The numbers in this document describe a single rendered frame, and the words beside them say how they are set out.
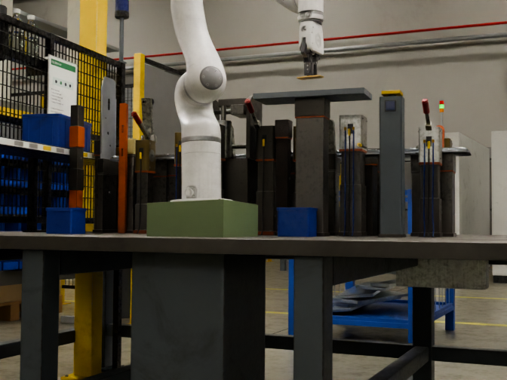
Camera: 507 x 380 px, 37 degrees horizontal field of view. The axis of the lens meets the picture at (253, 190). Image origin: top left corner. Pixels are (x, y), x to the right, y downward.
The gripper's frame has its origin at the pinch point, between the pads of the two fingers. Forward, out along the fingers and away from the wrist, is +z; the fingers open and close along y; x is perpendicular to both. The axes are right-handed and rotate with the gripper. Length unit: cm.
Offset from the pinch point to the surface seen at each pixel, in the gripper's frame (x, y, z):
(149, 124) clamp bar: 70, 6, 13
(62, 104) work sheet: 130, 20, -1
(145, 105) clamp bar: 71, 4, 6
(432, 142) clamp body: -34.4, 20.3, 23.8
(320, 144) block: -4.3, -1.5, 24.9
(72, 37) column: 607, 523, -198
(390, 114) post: -26.3, 2.9, 16.3
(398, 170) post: -28.8, 3.3, 33.6
